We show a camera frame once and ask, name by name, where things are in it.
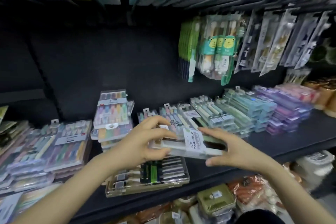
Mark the black display shelf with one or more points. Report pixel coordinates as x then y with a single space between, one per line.
288 142

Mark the pile of flat pastel packs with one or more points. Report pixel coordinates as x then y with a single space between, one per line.
23 200

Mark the brown shiny containers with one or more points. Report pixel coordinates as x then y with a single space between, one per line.
324 95

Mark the clear box black white toothbrushes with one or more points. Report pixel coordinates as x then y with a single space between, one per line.
162 174

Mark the person's left hand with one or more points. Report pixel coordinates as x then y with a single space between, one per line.
133 147

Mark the green round items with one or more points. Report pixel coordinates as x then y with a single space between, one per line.
322 50

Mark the hanging green toothbrush packs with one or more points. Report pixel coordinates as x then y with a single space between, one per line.
187 48

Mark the orange print packet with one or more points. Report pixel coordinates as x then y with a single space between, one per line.
246 188

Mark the stack of pink toothbrush packs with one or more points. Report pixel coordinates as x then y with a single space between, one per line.
299 91

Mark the green lidded box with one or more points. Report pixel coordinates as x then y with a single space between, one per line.
216 200

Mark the person's right thumb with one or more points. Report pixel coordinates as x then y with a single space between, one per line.
216 161

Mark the hanging row of grey packs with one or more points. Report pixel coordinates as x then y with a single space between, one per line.
278 40

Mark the person's left thumb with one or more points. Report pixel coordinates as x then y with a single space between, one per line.
162 153

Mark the person's dark clothing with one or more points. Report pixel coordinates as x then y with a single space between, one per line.
258 217

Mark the green beige card packs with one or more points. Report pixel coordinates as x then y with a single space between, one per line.
10 129

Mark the person's right hand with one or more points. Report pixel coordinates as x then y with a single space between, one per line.
244 155

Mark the brown packet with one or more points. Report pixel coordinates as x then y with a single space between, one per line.
154 213

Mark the stack of green toothbrush packs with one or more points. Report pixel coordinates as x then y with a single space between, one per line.
228 116

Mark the white wrapped packets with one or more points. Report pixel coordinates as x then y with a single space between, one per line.
315 166

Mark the stack of blue toothbrush packs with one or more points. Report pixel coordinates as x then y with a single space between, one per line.
259 105

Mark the person's right forearm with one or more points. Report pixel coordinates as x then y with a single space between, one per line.
301 192

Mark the hanging bear print toothbrush packs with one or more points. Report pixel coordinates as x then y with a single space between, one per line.
219 48

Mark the person's left forearm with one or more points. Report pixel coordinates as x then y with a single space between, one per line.
70 189

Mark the row of mixed toothbrush packs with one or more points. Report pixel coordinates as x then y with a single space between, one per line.
170 115

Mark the white label toothbrush pack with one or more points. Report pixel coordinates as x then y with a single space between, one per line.
193 142

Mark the stack of purple toothbrush packs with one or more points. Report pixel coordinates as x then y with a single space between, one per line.
286 111

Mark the stack of pastel toothbrush packs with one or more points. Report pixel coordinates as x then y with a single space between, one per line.
112 116

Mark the stack of multicolour toothbrush packs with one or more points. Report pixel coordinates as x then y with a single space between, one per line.
49 150

